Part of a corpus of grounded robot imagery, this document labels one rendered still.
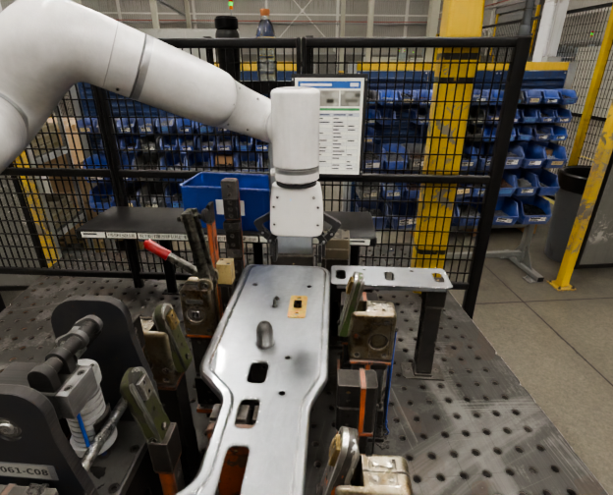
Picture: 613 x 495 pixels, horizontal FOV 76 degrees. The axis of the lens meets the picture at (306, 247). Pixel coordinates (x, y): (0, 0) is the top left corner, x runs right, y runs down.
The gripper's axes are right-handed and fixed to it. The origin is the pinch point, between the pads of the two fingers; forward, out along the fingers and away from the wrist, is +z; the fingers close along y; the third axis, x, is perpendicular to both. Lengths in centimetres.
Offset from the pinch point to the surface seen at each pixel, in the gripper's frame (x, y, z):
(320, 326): -6.6, 5.1, 12.6
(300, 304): -0.7, 0.4, 11.5
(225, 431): -32.6, -7.6, 12.4
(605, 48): 343, 248, -47
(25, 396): -45, -22, -6
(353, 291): -7.2, 11.1, 3.7
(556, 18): 400, 225, -76
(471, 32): 58, 45, -43
